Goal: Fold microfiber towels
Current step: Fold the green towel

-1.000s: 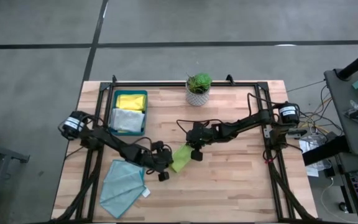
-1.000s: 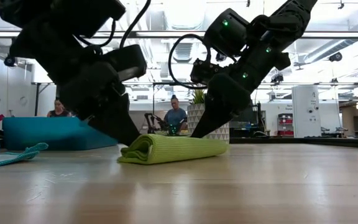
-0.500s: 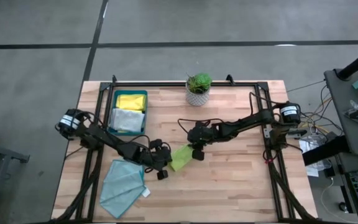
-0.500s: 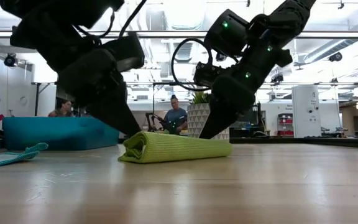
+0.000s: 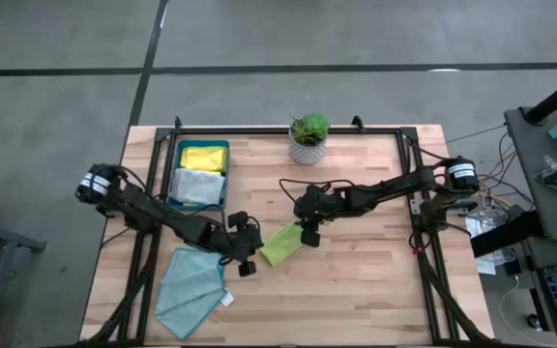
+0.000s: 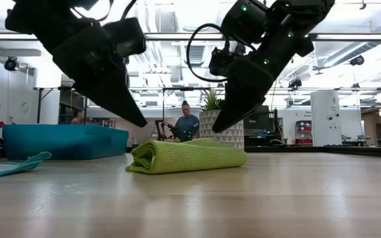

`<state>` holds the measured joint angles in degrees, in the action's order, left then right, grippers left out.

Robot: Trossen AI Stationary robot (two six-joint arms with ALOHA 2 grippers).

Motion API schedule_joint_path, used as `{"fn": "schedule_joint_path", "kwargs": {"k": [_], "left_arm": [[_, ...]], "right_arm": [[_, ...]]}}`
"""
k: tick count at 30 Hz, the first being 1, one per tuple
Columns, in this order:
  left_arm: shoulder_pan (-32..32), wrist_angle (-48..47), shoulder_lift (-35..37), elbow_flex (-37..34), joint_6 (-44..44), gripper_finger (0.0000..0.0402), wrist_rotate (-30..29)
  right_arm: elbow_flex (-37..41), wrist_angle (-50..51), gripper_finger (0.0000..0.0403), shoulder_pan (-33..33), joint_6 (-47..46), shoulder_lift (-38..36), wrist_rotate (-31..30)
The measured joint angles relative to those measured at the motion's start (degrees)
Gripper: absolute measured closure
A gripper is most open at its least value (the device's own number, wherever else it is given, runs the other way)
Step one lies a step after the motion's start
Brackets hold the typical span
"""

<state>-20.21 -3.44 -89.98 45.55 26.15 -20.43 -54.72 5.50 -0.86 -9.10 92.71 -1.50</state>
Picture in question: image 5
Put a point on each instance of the teal plastic bin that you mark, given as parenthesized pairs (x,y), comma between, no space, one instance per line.
(200,143)

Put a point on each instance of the grey side desk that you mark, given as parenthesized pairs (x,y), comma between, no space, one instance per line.
(530,145)

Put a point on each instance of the lime green microfiber towel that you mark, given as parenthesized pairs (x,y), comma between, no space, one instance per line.
(281,244)

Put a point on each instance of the black slanted pole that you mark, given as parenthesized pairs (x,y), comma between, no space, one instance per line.
(556,99)

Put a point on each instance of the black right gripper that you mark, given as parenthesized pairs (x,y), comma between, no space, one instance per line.
(314,203)

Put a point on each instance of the succulent in patterned pot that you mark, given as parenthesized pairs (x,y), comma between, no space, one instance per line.
(308,140)

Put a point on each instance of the grey waffle-weave towel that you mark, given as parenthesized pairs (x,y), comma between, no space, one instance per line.
(196,187)

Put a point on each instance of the light blue teal-edged towel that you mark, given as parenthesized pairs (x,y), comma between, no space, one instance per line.
(191,290)

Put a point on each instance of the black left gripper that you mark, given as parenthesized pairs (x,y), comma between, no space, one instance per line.
(242,241)

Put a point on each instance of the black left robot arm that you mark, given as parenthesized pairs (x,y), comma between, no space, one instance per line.
(162,217)

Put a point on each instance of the white papers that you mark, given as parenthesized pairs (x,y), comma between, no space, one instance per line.
(486,266)

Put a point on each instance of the black desk support beam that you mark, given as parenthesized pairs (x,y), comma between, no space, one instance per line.
(501,237)

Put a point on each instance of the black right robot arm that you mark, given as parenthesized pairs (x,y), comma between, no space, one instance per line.
(389,186)

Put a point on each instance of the black aluminium table frame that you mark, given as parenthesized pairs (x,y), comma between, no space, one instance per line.
(283,130)

